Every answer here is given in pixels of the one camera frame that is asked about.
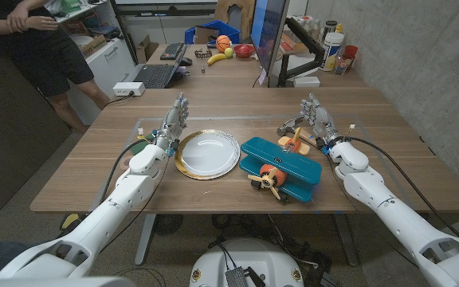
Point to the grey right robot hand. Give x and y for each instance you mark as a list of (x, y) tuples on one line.
[(320, 119)]

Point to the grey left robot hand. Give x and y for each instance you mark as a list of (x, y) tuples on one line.
[(171, 123)]

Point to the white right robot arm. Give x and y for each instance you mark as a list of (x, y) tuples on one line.
[(373, 191)]

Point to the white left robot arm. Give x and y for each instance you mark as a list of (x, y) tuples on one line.
[(126, 195)]

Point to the gold-rimmed white paper plate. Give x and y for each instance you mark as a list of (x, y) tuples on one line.
[(209, 155)]

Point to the flat white box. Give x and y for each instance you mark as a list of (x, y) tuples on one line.
[(306, 81)]

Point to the flat green bar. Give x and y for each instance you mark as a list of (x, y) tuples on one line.
[(138, 148)]

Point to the black laptop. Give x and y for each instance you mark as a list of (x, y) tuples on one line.
[(155, 75)]

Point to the white power strip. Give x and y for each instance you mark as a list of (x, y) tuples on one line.
[(128, 88)]

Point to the teal toy biplane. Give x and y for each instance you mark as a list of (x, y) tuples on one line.
[(281, 161)]

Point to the black computer mouse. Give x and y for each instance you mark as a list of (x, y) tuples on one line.
[(186, 61)]

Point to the white plastic canister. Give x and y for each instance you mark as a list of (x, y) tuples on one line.
[(331, 52)]

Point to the black keyboard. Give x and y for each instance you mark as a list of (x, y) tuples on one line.
[(171, 51)]

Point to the open cardboard box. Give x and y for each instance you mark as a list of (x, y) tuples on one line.
[(146, 49)]

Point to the yellow banana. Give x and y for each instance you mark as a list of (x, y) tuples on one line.
[(216, 59)]

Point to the white storage cabinet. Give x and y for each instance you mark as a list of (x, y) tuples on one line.
[(110, 64)]

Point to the dark-lidded jar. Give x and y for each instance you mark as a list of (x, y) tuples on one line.
[(330, 28)]

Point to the yellow-green ball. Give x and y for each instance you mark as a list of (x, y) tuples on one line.
[(228, 52)]

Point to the yellow bottle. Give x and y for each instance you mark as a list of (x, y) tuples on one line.
[(338, 28)]

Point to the brown cardboard sheet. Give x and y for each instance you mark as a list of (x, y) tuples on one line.
[(206, 35)]

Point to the small orange basketball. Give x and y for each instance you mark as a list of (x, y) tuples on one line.
[(223, 43)]

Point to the red bowl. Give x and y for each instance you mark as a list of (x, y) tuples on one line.
[(244, 51)]

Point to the large computer monitor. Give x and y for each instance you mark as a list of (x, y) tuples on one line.
[(267, 28)]

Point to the blue plastic bin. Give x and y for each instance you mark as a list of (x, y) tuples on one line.
[(227, 31)]

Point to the yellow black foot pedal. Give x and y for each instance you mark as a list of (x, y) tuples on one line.
[(70, 221)]

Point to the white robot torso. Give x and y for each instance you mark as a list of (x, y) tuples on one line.
[(249, 255)]

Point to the standing person in black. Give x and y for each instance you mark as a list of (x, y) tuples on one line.
[(34, 44)]

